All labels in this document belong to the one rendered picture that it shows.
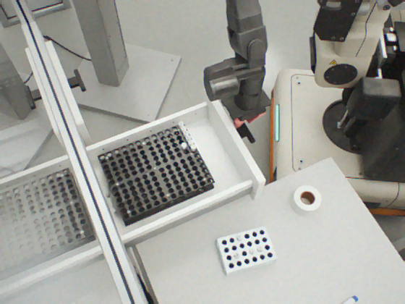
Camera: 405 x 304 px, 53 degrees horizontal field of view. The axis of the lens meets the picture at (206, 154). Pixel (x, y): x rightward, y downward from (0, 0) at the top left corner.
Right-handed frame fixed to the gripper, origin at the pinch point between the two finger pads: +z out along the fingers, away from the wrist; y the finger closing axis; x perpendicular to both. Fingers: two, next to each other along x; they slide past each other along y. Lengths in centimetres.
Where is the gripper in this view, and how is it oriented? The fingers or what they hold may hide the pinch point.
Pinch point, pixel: (241, 122)
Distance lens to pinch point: 102.9
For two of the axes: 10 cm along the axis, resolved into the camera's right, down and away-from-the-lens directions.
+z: -0.3, 4.9, 8.7
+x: 4.4, 7.9, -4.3
